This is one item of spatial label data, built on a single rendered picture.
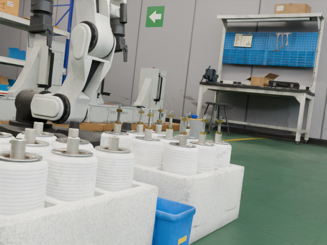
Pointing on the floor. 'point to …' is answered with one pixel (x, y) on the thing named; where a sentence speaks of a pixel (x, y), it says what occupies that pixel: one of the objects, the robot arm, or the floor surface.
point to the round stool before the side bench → (217, 115)
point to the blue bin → (172, 222)
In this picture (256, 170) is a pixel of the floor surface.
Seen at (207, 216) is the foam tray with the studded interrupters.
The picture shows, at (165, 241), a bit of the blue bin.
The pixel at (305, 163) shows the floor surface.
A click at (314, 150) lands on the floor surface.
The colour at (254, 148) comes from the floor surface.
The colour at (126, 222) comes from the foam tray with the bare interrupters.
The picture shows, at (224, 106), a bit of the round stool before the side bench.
